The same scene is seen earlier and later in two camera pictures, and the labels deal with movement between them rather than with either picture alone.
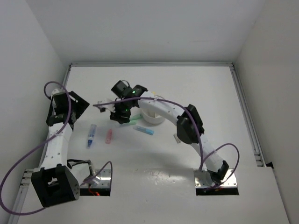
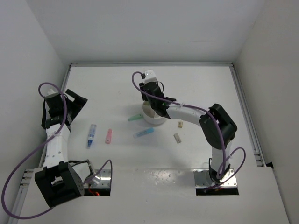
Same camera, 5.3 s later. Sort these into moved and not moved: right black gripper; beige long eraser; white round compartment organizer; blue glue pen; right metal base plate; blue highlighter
Moved: blue highlighter; right black gripper
Not moved: blue glue pen; right metal base plate; beige long eraser; white round compartment organizer
